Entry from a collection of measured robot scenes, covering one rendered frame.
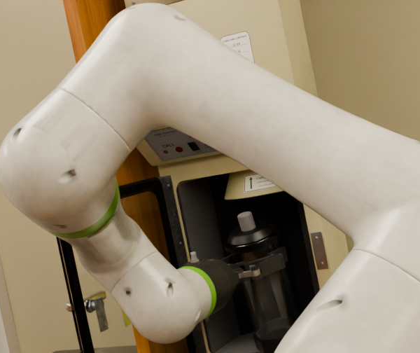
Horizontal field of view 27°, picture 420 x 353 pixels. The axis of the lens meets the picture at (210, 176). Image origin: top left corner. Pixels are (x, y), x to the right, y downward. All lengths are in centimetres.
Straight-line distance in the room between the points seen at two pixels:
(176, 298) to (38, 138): 46
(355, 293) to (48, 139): 38
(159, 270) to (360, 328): 65
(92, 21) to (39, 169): 86
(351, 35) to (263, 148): 119
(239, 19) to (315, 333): 101
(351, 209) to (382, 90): 122
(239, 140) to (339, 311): 23
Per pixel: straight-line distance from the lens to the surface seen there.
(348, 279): 75
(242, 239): 162
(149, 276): 133
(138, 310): 133
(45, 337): 259
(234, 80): 89
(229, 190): 173
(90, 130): 94
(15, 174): 94
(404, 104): 200
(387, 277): 74
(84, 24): 173
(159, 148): 168
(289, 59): 162
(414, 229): 75
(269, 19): 163
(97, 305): 154
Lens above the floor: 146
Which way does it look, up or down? 3 degrees down
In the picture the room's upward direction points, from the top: 11 degrees counter-clockwise
